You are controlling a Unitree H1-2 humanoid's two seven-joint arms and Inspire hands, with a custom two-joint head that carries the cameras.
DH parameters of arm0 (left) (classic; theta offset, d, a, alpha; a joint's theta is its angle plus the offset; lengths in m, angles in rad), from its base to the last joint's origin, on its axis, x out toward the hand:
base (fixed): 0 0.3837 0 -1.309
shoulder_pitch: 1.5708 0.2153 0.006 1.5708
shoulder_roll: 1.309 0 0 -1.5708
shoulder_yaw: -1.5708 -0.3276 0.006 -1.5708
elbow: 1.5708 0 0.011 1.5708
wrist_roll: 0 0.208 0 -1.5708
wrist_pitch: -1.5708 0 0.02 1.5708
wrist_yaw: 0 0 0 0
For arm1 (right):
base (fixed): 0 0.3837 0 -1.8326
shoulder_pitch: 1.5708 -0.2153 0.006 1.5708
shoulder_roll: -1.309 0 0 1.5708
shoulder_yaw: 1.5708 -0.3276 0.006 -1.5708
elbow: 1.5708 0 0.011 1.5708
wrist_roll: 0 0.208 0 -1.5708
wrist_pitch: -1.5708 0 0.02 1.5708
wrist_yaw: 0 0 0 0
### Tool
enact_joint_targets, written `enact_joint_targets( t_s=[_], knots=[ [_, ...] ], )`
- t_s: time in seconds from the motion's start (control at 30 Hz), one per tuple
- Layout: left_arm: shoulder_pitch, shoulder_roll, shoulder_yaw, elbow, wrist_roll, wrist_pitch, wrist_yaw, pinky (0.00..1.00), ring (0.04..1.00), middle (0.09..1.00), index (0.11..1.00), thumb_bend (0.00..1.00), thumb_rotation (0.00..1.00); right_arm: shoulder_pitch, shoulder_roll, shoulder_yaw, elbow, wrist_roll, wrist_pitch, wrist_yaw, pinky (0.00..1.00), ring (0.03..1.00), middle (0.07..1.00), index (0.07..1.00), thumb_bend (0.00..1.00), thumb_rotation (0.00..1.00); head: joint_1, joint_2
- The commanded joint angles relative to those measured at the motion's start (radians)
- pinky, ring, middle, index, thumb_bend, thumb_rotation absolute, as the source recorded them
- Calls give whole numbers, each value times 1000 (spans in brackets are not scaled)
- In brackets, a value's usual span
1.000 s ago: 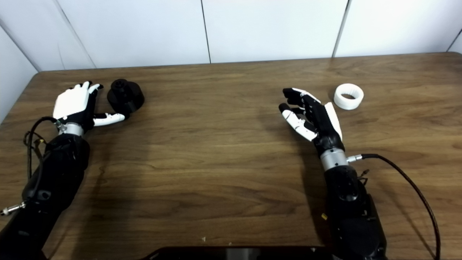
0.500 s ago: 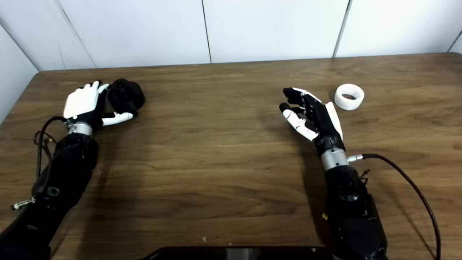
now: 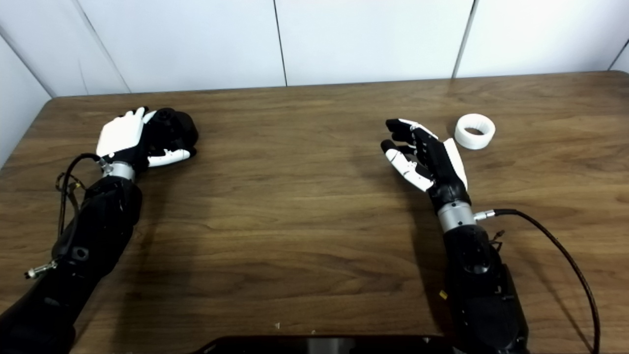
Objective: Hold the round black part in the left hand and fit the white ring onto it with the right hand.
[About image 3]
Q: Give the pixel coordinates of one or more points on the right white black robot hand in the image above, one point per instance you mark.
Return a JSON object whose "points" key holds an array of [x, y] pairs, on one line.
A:
{"points": [[440, 167]]}

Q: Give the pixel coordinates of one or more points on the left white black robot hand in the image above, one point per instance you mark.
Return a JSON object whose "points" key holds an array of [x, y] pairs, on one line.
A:
{"points": [[120, 135]]}

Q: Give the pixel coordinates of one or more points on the round black part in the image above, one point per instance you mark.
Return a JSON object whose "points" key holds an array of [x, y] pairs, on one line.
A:
{"points": [[174, 129]]}

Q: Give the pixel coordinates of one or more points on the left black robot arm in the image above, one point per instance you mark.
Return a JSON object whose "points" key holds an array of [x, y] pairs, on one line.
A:
{"points": [[93, 236]]}

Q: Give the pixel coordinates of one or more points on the left forearm silver connector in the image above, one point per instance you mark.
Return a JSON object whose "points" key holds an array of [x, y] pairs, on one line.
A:
{"points": [[42, 269]]}

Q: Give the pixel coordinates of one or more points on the glossy black robot chest panel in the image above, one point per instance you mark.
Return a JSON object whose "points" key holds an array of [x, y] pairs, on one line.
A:
{"points": [[324, 345]]}

